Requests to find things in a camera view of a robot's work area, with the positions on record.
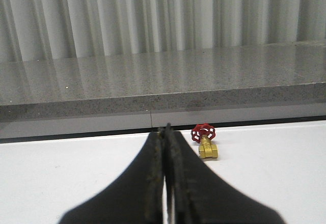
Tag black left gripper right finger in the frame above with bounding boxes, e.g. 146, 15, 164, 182
164, 125, 284, 223

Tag brass valve with red handle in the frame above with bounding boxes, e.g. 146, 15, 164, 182
191, 123, 219, 159

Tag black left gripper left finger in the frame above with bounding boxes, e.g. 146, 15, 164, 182
60, 132, 164, 223

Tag white pleated curtain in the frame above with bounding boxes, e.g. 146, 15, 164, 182
1, 0, 325, 62

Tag grey stone ledge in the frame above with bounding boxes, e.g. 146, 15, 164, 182
1, 40, 325, 122

